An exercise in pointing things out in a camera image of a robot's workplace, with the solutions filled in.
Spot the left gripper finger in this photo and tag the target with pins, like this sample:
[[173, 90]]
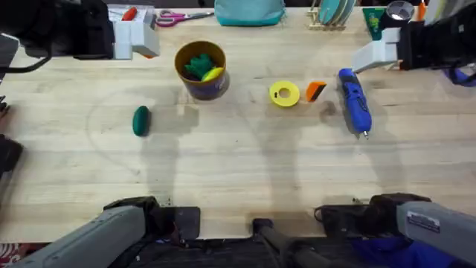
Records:
[[122, 31], [143, 39]]

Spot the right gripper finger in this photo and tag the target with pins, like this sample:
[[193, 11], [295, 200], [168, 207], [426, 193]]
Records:
[[375, 56], [390, 35]]

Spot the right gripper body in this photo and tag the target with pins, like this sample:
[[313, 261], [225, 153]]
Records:
[[420, 44]]

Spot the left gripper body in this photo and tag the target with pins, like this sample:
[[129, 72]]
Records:
[[94, 33]]

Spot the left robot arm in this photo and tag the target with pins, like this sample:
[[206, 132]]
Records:
[[93, 238]]

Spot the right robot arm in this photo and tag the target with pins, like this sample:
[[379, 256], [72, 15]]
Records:
[[439, 227]]

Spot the blue electric screwdriver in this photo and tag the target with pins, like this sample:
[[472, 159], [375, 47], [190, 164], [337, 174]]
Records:
[[355, 100]]

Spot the green toy vegetable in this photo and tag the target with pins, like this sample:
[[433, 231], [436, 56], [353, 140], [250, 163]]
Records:
[[141, 121]]

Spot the box with red tool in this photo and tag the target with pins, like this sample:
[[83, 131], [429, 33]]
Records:
[[130, 13]]

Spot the green triangular card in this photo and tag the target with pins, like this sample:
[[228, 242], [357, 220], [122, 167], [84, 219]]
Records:
[[373, 22]]

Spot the pale upright wrist plate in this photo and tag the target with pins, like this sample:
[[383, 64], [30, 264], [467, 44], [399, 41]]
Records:
[[442, 11]]

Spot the wooden peg rack with plates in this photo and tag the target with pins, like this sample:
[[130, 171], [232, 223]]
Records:
[[332, 13]]

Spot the brown tub with toys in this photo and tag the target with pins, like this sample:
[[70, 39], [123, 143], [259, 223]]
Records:
[[201, 70]]

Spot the orange ribbed wedge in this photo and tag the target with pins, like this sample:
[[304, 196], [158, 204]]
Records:
[[313, 91]]

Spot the yellow disc with holes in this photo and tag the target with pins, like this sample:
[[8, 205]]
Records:
[[292, 97]]

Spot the teal soft bag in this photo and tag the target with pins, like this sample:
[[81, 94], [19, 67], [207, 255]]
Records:
[[249, 13]]

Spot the blue cloth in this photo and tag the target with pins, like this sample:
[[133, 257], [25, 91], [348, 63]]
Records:
[[394, 253]]

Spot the black mount pole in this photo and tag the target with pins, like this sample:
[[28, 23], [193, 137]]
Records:
[[275, 238]]

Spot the black rail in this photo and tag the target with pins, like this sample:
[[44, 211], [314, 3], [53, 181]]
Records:
[[223, 257]]

